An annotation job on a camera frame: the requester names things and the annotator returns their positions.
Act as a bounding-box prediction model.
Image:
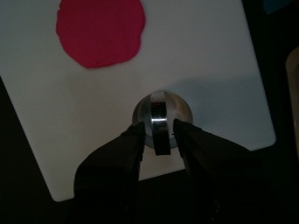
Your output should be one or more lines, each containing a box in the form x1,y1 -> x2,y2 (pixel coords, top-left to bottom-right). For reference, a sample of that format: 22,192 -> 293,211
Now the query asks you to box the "white cutting board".
0,0 -> 278,203

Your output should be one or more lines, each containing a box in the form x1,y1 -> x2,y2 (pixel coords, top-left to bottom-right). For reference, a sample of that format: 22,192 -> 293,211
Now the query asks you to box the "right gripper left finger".
71,121 -> 147,224

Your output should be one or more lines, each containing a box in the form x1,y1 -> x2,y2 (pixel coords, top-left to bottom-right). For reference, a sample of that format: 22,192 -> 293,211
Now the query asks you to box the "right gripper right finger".
173,117 -> 286,224

